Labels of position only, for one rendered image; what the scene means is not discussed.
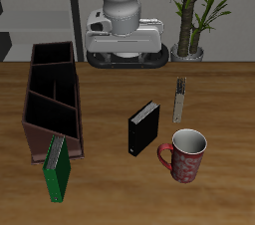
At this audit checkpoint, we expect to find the red patterned mug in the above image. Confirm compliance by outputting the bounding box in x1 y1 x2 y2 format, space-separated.
156 127 208 184

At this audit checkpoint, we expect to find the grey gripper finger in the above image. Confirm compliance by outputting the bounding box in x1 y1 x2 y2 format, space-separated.
98 52 111 62
137 52 150 62

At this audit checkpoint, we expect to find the green book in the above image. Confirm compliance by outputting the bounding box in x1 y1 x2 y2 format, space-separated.
42 134 72 204

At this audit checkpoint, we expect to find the green pot plant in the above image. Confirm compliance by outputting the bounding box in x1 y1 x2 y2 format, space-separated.
169 0 236 64

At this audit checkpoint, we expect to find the flat black base plate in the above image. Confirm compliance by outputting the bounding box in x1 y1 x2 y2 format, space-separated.
86 43 170 70

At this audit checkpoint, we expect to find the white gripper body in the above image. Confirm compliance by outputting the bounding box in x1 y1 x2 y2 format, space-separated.
84 18 165 55

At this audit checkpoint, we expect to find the dark brown desk caddy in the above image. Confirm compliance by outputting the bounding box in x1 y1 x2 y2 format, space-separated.
21 40 85 165

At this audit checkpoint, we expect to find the black book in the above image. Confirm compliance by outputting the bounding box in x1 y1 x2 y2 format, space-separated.
127 100 161 158

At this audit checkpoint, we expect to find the dark vertical wall post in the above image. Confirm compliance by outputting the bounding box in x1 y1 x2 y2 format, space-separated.
67 0 85 63

